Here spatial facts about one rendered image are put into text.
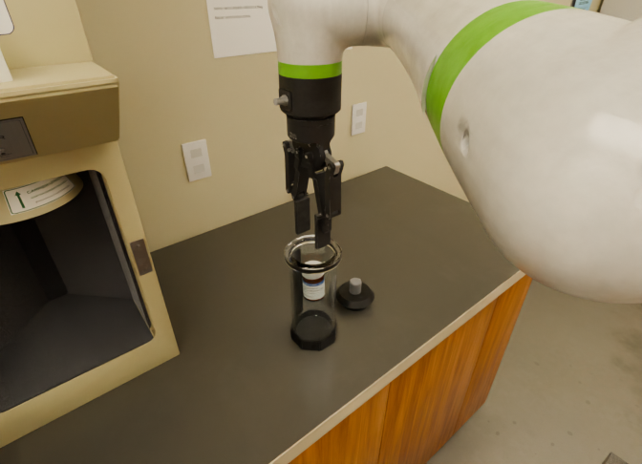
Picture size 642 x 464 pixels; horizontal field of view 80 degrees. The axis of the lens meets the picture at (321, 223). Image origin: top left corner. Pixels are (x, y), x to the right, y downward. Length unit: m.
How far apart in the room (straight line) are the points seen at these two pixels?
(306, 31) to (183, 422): 0.66
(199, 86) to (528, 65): 0.98
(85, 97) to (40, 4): 0.13
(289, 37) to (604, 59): 0.41
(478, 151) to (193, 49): 0.97
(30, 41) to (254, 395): 0.64
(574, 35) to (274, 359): 0.75
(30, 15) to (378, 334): 0.78
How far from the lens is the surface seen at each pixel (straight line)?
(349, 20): 0.55
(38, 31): 0.60
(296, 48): 0.55
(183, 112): 1.13
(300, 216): 0.71
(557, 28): 0.24
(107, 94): 0.51
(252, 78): 1.20
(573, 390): 2.26
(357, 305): 0.90
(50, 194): 0.68
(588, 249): 0.18
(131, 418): 0.84
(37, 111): 0.51
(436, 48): 0.31
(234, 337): 0.89
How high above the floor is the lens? 1.60
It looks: 32 degrees down
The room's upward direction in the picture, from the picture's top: straight up
